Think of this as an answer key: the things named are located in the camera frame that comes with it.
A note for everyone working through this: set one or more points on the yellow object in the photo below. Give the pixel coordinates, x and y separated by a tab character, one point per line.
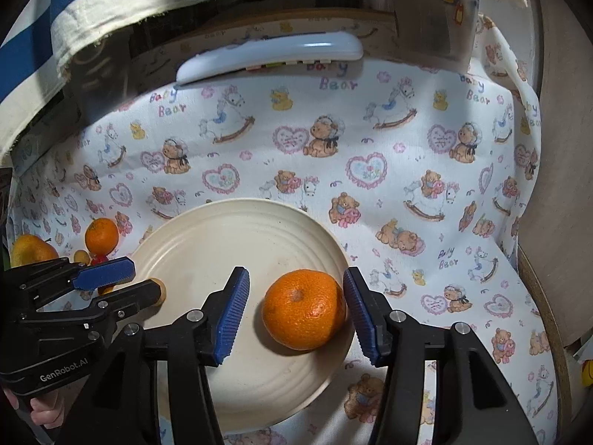
587	373

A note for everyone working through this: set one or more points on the bear print cloth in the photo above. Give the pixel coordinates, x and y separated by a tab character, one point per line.
324	116

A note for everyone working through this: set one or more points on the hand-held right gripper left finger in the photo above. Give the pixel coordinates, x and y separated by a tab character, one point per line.
230	320

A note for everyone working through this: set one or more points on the tiny yellow fruit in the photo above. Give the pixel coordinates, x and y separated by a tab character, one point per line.
82	257

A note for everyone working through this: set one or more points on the grey panel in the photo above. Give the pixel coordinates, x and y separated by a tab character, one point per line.
421	23

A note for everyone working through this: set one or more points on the white curved plastic device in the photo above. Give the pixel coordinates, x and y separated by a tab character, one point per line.
278	53

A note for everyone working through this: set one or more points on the cream round plate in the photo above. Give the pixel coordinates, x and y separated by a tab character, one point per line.
259	236

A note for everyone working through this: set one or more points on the yellow pear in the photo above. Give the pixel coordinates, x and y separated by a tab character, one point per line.
30	250

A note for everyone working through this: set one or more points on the small red fruit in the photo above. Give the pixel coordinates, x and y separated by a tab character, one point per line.
99	259

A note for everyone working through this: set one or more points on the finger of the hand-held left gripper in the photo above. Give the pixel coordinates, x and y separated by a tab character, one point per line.
134	296
104	273

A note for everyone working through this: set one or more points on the small yellow-orange round fruit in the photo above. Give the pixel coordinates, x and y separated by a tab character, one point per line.
160	291

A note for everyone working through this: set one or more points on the small orange mandarin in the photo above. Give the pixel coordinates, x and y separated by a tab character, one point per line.
102	236

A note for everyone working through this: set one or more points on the person's left hand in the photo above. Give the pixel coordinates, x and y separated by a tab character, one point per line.
46	415

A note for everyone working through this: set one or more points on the large orange mandarin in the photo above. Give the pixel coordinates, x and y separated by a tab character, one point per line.
301	310

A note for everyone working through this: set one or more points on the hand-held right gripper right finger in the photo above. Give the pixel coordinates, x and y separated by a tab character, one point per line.
366	322

